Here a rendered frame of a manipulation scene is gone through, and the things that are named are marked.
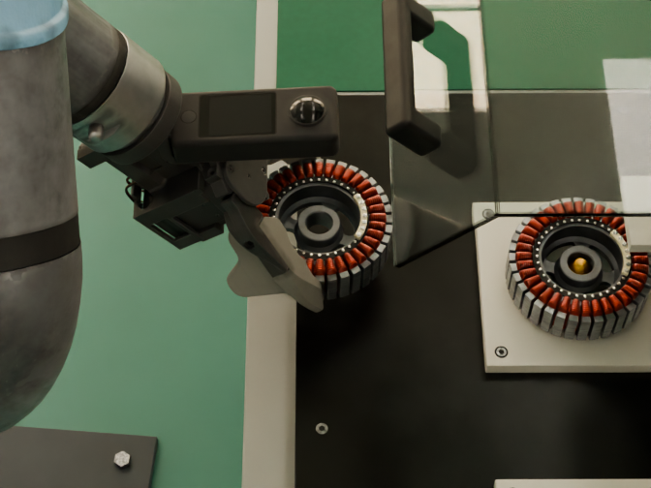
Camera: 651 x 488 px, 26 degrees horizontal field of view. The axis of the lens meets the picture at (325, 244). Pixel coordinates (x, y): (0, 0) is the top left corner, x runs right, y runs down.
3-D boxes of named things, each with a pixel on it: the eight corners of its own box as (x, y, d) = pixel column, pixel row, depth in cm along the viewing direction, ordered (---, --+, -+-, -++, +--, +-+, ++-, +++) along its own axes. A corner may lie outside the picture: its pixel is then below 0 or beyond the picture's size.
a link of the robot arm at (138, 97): (132, 10, 93) (123, 107, 88) (177, 46, 96) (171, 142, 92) (49, 54, 97) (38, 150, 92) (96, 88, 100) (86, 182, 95)
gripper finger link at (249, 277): (271, 326, 108) (207, 228, 105) (334, 303, 105) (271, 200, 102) (258, 349, 105) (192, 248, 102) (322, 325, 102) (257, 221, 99)
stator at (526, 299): (520, 351, 107) (526, 327, 104) (491, 229, 114) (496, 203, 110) (664, 334, 108) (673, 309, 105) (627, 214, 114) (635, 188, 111)
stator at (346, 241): (244, 303, 106) (243, 277, 103) (247, 182, 113) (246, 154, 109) (392, 303, 107) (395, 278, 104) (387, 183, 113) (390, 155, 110)
